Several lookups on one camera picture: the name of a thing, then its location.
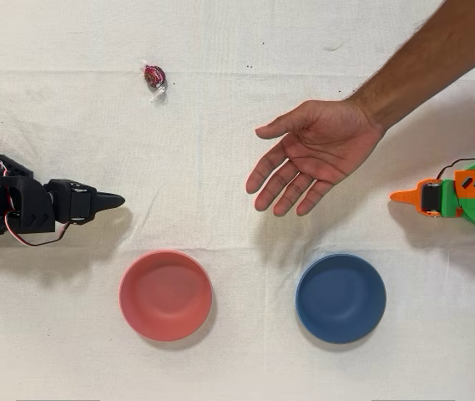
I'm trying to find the red candy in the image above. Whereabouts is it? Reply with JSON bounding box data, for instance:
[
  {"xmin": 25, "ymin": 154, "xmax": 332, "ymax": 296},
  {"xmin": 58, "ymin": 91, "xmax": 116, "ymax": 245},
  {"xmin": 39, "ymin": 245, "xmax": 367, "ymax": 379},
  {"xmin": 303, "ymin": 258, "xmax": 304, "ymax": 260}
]
[{"xmin": 139, "ymin": 58, "xmax": 169, "ymax": 104}]

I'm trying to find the person's bare forearm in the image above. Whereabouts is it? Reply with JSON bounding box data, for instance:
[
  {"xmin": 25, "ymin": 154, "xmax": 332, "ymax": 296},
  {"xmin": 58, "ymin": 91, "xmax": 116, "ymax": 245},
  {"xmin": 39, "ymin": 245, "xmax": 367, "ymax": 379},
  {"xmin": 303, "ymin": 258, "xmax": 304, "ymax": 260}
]
[{"xmin": 346, "ymin": 0, "xmax": 475, "ymax": 134}]

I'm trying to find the person's bare hand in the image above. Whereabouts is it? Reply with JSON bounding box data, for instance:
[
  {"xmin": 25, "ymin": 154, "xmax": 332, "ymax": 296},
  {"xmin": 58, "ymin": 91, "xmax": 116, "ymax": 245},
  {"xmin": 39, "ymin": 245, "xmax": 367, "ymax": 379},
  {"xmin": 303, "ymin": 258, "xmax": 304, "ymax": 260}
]
[{"xmin": 245, "ymin": 99, "xmax": 387, "ymax": 217}]

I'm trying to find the pink bowl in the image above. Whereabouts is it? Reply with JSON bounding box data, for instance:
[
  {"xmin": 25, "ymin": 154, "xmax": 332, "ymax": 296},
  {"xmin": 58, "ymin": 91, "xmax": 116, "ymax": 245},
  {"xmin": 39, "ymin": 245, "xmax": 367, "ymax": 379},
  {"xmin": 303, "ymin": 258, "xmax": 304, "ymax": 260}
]
[{"xmin": 119, "ymin": 249, "xmax": 214, "ymax": 343}]

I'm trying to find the blue bowl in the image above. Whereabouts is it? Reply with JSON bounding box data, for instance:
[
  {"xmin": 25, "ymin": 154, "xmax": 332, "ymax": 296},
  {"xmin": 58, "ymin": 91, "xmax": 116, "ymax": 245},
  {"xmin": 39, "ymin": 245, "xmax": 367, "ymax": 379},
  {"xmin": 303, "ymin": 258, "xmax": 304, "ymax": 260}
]
[{"xmin": 295, "ymin": 252, "xmax": 387, "ymax": 345}]

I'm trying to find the white tablecloth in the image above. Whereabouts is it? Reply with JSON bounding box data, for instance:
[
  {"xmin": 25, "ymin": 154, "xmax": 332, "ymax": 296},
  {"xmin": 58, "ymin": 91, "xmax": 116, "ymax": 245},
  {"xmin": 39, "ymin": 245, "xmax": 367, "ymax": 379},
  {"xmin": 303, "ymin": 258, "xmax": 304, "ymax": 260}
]
[{"xmin": 0, "ymin": 0, "xmax": 475, "ymax": 401}]

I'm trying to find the thin servo cable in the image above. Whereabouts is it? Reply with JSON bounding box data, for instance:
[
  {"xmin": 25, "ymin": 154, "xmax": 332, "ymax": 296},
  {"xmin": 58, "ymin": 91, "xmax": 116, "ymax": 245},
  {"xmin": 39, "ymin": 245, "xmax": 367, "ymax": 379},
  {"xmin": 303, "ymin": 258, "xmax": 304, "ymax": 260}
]
[{"xmin": 436, "ymin": 156, "xmax": 475, "ymax": 185}]

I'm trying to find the red white black servo cable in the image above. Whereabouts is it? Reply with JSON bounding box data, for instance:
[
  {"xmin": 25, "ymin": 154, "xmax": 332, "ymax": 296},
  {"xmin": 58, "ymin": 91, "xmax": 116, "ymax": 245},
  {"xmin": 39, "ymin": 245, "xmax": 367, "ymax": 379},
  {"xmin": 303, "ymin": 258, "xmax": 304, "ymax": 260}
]
[{"xmin": 4, "ymin": 207, "xmax": 72, "ymax": 247}]

